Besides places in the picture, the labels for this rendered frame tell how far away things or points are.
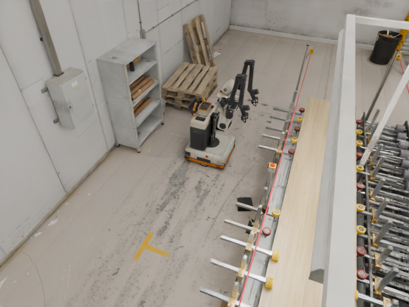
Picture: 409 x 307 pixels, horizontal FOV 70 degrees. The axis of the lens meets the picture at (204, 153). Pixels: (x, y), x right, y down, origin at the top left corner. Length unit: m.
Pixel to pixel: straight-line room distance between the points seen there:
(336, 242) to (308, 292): 1.70
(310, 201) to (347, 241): 2.23
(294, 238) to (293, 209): 0.34
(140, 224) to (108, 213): 0.49
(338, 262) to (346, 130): 0.69
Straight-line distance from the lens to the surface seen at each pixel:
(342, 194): 1.17
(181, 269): 3.66
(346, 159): 1.32
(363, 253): 3.07
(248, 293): 2.90
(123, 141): 5.05
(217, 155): 4.48
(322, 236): 1.13
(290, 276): 2.73
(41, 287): 3.96
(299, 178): 3.45
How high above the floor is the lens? 3.26
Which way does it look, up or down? 41 degrees down
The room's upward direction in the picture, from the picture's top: 1 degrees clockwise
